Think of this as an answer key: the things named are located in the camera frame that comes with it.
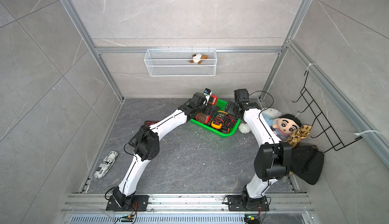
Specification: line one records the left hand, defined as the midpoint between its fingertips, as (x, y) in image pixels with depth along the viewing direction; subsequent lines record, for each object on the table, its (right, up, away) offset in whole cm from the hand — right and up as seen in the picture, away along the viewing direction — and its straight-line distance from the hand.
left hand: (211, 101), depth 94 cm
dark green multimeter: (-42, -15, +10) cm, 46 cm away
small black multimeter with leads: (+12, -13, +1) cm, 18 cm away
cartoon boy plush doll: (+40, -14, -13) cm, 44 cm away
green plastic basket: (+9, -2, +13) cm, 16 cm away
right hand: (+13, -6, -5) cm, 15 cm away
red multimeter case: (-3, -11, -1) cm, 11 cm away
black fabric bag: (+41, -29, -28) cm, 57 cm away
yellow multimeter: (+5, -12, +1) cm, 13 cm away
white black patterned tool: (-60, -36, -10) cm, 71 cm away
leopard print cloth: (+43, -16, -22) cm, 51 cm away
